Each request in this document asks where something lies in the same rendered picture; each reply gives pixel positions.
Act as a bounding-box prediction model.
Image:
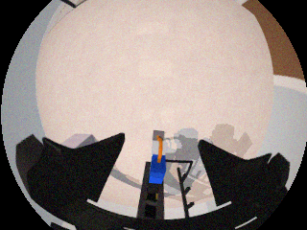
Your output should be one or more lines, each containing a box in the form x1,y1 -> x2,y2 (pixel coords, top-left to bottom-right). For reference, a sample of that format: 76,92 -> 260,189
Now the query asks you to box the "blue plug with orange cord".
147,135 -> 166,195

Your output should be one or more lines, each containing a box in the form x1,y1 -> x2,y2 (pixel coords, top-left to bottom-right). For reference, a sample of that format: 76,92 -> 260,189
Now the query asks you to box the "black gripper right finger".
197,139 -> 272,207

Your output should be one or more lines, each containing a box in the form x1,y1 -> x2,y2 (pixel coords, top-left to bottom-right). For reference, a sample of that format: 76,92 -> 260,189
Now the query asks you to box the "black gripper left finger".
42,133 -> 126,202

